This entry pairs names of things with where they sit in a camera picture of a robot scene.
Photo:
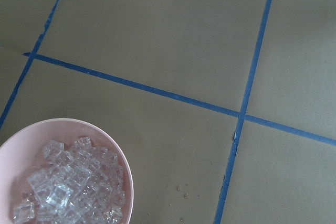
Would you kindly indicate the blue tape grid lines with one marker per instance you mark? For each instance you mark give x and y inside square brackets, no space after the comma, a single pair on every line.
[225,109]

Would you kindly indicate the pink bowl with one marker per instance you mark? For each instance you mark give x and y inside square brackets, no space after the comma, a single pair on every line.
[22,154]

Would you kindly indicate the clear ice cube pile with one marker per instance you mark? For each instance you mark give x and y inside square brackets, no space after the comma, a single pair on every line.
[82,183]

